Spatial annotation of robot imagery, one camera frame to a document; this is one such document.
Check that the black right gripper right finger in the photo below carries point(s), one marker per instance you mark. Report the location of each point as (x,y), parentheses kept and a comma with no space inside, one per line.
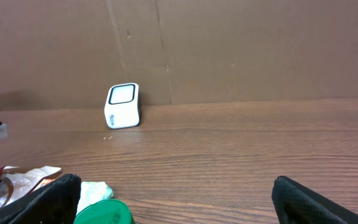
(296,204)

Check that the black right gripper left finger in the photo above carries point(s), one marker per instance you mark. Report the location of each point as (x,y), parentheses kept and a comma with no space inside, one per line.
(54,203)

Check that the white snack bag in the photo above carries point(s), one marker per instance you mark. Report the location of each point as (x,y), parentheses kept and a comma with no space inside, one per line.
(17,182)

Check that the teal snack pouch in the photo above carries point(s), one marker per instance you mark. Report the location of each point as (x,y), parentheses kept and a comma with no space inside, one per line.
(93,192)

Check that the green lidded jar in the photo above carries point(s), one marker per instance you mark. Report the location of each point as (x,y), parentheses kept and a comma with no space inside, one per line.
(109,211)

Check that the white barcode scanner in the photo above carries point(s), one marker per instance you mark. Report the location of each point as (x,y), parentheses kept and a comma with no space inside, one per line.
(123,106)

